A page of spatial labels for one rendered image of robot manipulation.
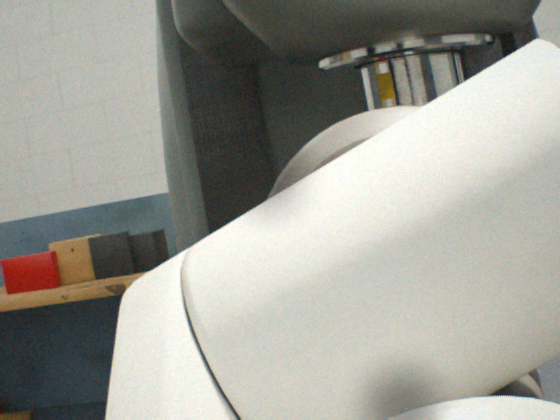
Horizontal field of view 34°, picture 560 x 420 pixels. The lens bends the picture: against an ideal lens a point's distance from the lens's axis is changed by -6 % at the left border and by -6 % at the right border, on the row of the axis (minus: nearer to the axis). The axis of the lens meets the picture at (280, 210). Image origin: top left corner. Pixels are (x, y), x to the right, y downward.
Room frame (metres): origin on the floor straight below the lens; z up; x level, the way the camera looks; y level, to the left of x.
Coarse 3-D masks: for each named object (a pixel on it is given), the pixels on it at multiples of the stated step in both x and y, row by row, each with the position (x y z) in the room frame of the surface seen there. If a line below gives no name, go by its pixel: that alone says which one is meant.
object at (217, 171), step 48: (192, 48) 0.81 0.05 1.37; (192, 96) 0.81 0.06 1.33; (240, 96) 0.81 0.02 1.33; (288, 96) 0.82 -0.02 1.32; (336, 96) 0.81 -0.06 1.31; (192, 144) 0.82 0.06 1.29; (240, 144) 0.81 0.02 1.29; (288, 144) 0.82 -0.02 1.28; (192, 192) 0.82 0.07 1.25; (240, 192) 0.81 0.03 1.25; (192, 240) 0.84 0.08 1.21
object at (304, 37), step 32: (224, 0) 0.43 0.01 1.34; (256, 0) 0.38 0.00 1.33; (288, 0) 0.37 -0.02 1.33; (320, 0) 0.36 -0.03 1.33; (352, 0) 0.36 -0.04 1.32; (384, 0) 0.36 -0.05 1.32; (416, 0) 0.36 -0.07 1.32; (448, 0) 0.36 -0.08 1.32; (480, 0) 0.36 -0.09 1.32; (512, 0) 0.37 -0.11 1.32; (256, 32) 0.43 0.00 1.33; (288, 32) 0.39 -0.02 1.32; (320, 32) 0.38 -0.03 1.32; (352, 32) 0.38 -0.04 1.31; (384, 32) 0.38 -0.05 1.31; (416, 32) 0.39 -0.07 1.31
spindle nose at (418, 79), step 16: (368, 64) 0.43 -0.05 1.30; (384, 64) 0.42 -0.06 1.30; (400, 64) 0.42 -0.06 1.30; (416, 64) 0.42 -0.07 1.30; (432, 64) 0.42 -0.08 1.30; (448, 64) 0.42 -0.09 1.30; (368, 80) 0.43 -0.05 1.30; (400, 80) 0.42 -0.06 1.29; (416, 80) 0.42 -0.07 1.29; (432, 80) 0.42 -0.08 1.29; (448, 80) 0.42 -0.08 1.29; (368, 96) 0.44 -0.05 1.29; (400, 96) 0.42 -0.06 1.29; (416, 96) 0.42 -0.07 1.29; (432, 96) 0.42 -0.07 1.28
